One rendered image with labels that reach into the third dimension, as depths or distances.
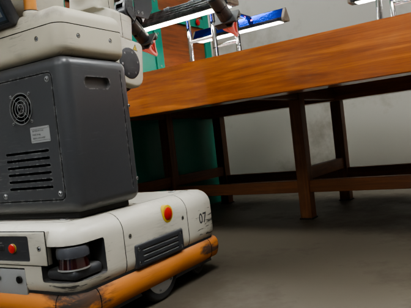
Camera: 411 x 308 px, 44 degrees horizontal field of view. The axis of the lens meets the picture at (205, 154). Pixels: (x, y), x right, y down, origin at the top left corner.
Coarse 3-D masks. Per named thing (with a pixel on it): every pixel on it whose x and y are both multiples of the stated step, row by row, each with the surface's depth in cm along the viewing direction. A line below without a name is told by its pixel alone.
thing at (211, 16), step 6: (192, 0) 240; (210, 18) 255; (186, 24) 263; (210, 24) 255; (216, 30) 255; (210, 36) 256; (216, 36) 255; (192, 42) 263; (216, 42) 255; (192, 48) 263; (216, 48) 255; (192, 54) 263; (216, 54) 255; (192, 60) 263
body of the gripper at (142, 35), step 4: (140, 32) 220; (144, 32) 222; (136, 36) 222; (140, 36) 221; (144, 36) 222; (148, 36) 224; (152, 36) 224; (156, 36) 225; (140, 40) 223; (144, 40) 223; (148, 40) 224; (152, 40) 223; (140, 44) 225; (144, 44) 224; (148, 44) 223
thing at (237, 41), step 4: (240, 16) 280; (244, 16) 282; (248, 16) 286; (232, 40) 276; (236, 40) 275; (220, 44) 281; (224, 44) 279; (228, 44) 278; (236, 44) 275; (240, 44) 275; (240, 48) 275
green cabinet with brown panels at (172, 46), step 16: (64, 0) 248; (160, 0) 314; (176, 0) 327; (160, 32) 309; (176, 32) 325; (192, 32) 339; (160, 48) 308; (176, 48) 323; (208, 48) 352; (144, 64) 296; (160, 64) 306; (176, 64) 322
